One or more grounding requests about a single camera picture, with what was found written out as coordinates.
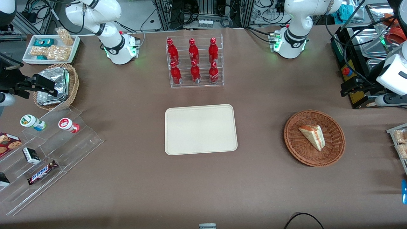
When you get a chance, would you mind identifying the green lid yogurt cup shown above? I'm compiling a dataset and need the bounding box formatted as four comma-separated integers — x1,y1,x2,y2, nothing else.
20,114,47,132

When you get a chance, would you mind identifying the red cookie box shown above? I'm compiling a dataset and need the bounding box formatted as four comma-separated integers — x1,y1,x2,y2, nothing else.
0,132,22,158

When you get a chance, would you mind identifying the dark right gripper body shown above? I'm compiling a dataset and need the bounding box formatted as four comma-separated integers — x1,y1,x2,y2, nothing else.
0,65,24,93

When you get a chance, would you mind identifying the clear acrylic snack stand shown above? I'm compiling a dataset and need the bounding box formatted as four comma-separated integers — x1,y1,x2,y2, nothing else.
386,123,407,176

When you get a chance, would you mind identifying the red lid yogurt cup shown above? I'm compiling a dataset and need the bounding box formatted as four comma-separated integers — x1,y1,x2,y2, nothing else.
58,117,80,134

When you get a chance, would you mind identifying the red cola bottle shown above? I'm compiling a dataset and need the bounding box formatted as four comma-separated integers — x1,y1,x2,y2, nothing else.
209,61,220,84
170,61,183,85
208,37,219,63
190,60,201,84
167,38,179,65
189,38,200,64

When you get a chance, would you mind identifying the teal cloth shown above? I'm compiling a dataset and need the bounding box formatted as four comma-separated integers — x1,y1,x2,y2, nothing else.
337,4,354,20

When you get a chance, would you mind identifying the clear acrylic bottle rack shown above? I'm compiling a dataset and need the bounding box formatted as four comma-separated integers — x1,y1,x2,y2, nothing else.
166,33,224,89

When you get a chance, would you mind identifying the foil wrapped food package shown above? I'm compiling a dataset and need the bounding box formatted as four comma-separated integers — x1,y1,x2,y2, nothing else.
37,67,70,97
37,92,68,106

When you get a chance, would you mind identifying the triangular sandwich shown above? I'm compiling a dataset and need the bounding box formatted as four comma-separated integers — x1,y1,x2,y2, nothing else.
298,124,326,152

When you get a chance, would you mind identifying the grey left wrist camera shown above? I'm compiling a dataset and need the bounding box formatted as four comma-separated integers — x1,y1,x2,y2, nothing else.
375,94,407,107

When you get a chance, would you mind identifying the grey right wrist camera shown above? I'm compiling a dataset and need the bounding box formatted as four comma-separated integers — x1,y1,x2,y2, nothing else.
0,92,16,107

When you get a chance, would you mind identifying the clear bag of nuts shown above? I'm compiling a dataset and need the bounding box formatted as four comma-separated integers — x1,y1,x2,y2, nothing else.
30,46,50,57
47,45,72,62
55,27,75,46

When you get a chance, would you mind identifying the round brown wicker basket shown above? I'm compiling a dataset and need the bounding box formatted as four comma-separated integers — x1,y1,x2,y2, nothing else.
284,110,346,167

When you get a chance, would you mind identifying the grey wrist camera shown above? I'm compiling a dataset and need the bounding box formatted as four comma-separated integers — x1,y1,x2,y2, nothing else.
0,92,16,107
375,94,407,107

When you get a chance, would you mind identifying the steel warmer pan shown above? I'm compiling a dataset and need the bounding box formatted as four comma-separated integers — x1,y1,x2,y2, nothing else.
352,28,388,58
367,57,389,74

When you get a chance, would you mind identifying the teal snack box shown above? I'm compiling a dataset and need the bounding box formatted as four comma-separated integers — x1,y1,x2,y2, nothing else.
34,38,55,47

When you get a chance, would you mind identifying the brown table cover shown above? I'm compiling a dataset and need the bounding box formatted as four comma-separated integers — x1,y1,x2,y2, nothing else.
0,26,407,229

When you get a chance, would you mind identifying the small black white box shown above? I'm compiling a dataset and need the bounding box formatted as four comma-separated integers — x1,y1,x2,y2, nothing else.
22,147,41,165

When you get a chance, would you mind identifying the clear acrylic stepped shelf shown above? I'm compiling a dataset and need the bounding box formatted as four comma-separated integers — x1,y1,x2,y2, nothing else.
0,105,104,217

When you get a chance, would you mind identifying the black looped cable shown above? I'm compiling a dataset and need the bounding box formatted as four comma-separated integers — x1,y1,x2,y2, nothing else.
283,212,325,229

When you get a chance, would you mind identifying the snickers chocolate bar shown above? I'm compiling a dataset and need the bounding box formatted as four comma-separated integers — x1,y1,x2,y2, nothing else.
27,160,59,186

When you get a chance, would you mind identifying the orange fried food piece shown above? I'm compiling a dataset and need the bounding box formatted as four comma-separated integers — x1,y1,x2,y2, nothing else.
384,13,399,27
386,27,407,45

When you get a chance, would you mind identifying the metal equipment rack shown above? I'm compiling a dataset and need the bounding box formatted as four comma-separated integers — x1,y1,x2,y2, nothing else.
152,0,255,31

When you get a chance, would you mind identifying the beige plastic tray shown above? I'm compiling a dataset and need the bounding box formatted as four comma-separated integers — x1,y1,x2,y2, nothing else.
164,104,238,156

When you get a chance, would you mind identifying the black food warmer cabinet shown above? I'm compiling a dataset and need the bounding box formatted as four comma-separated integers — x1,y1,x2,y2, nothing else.
330,3,407,109

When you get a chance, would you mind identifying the white rectangular snack tray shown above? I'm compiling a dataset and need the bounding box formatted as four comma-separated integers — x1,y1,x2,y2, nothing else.
22,34,80,65

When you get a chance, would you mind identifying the light wicker basket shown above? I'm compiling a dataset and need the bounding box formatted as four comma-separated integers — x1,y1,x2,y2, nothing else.
33,63,80,111

